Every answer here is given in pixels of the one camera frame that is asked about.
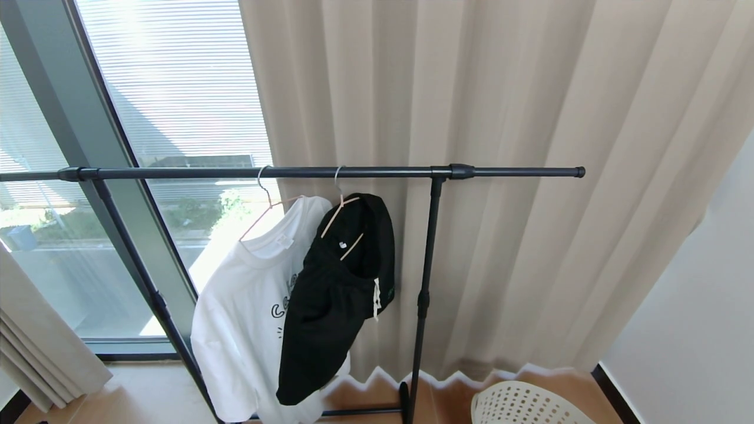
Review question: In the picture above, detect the pink clothes hanger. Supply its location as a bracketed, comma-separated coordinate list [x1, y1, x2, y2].
[320, 165, 365, 262]
[238, 165, 307, 243]

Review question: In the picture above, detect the black garment with white stripes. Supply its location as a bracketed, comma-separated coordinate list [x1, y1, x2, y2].
[276, 193, 396, 406]

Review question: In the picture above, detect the white printed T-shirt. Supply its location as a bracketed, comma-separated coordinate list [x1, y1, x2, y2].
[190, 196, 352, 424]

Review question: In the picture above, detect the black clothes rack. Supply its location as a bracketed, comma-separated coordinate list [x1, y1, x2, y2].
[0, 163, 587, 424]

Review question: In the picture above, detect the white laundry basket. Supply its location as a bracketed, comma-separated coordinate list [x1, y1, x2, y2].
[470, 380, 598, 424]

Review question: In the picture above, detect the beige curtain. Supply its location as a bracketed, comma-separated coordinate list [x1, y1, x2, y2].
[238, 0, 754, 383]
[0, 243, 114, 413]

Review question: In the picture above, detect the window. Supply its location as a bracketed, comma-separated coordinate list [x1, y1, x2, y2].
[0, 0, 283, 361]

